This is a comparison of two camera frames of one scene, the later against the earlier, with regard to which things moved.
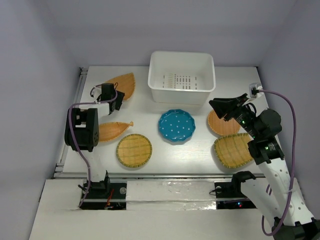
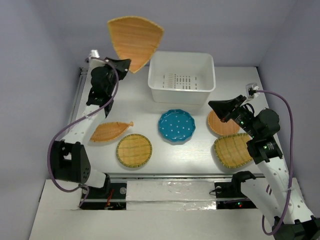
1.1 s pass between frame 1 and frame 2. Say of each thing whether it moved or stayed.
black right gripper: stayed
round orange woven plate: stayed
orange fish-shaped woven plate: stayed
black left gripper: moved
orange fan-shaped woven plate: moved
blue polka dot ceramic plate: stayed
